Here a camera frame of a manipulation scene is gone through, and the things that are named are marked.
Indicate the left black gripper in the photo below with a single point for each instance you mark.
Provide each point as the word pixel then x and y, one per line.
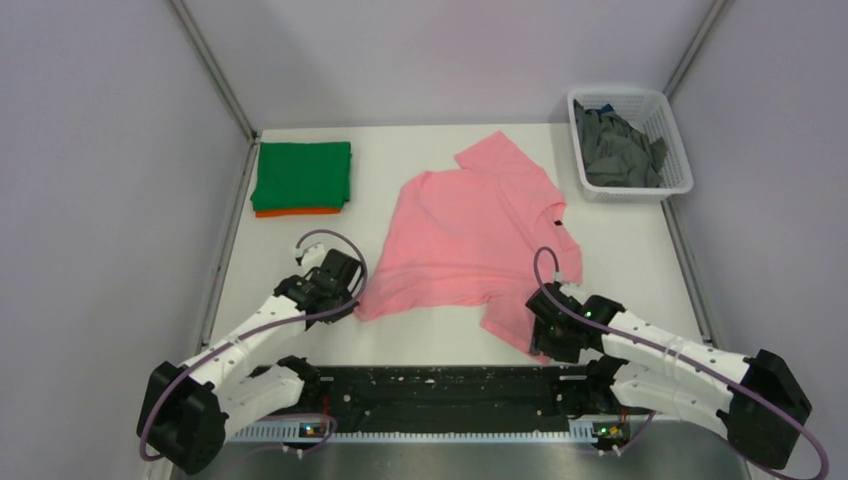
pixel 338 315

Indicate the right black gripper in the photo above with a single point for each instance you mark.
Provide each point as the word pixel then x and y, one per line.
pixel 541 342

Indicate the pink t shirt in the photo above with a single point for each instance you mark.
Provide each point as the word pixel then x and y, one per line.
pixel 475 235

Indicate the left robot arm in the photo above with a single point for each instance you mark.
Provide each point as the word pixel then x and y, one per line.
pixel 192 409

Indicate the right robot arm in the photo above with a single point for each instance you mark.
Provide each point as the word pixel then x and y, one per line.
pixel 755 403

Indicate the folded orange t shirt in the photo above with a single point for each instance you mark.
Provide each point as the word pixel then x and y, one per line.
pixel 296 212

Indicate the folded green t shirt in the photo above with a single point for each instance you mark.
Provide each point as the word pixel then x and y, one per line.
pixel 299 175

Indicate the grey t shirt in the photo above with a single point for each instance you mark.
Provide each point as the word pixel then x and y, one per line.
pixel 615 154

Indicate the blue garment in basket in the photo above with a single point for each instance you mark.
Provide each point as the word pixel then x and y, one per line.
pixel 606 108

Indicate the white plastic basket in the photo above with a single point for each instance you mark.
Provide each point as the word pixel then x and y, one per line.
pixel 648 111

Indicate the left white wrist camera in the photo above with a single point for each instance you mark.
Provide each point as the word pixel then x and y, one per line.
pixel 310 256

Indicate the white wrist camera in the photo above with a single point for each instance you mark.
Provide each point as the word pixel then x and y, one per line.
pixel 574 291
pixel 310 256

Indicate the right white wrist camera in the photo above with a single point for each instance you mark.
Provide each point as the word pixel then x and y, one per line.
pixel 574 291

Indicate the white slotted cable duct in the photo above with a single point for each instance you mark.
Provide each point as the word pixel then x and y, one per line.
pixel 294 432

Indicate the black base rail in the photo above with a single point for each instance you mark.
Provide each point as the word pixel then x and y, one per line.
pixel 457 399

